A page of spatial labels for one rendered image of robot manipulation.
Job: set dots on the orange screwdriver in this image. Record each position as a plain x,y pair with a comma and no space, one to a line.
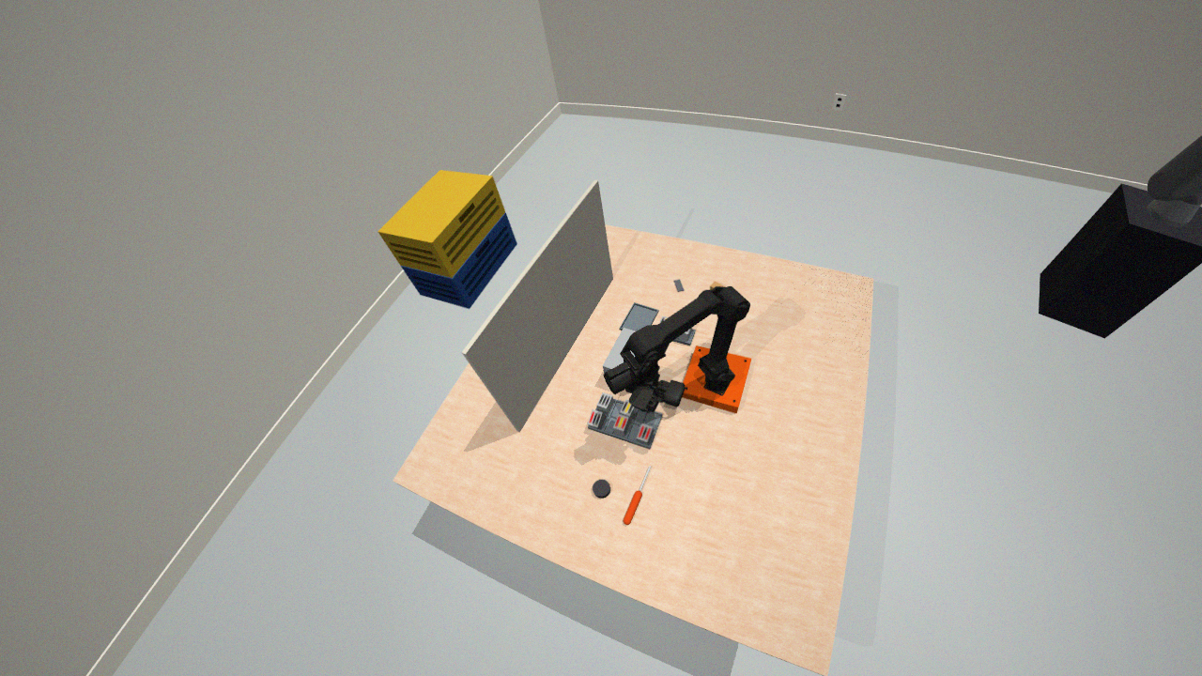
634,503

